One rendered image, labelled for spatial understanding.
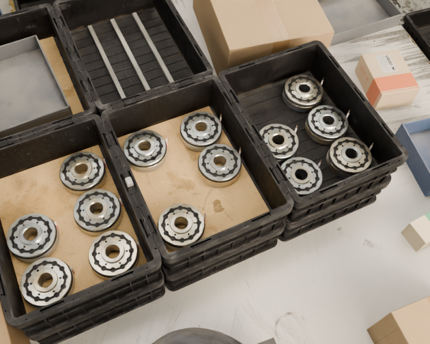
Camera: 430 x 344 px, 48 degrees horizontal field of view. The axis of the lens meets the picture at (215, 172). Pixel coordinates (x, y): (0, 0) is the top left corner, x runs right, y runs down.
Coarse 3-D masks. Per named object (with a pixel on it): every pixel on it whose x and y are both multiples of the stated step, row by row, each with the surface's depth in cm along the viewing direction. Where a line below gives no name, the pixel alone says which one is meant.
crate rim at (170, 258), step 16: (208, 80) 117; (160, 96) 114; (224, 96) 115; (112, 112) 111; (112, 128) 109; (256, 144) 108; (128, 176) 103; (272, 176) 104; (288, 192) 102; (144, 208) 99; (288, 208) 101; (240, 224) 98; (256, 224) 99; (160, 240) 96; (208, 240) 96; (224, 240) 98; (176, 256) 94
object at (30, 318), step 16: (48, 128) 108; (64, 128) 108; (16, 144) 106; (112, 144) 107; (112, 160) 105; (128, 192) 101; (144, 224) 97; (160, 256) 94; (0, 272) 91; (128, 272) 92; (144, 272) 93; (0, 288) 90; (96, 288) 90; (112, 288) 92; (48, 304) 89; (64, 304) 89; (16, 320) 87; (32, 320) 88
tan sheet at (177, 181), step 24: (168, 120) 123; (120, 144) 119; (168, 144) 119; (168, 168) 116; (192, 168) 116; (144, 192) 112; (168, 192) 112; (192, 192) 113; (216, 192) 113; (240, 192) 113; (216, 216) 110; (240, 216) 110
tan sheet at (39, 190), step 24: (48, 168) 114; (0, 192) 111; (24, 192) 111; (48, 192) 111; (0, 216) 108; (48, 216) 108; (72, 216) 108; (72, 240) 106; (24, 264) 102; (72, 264) 103
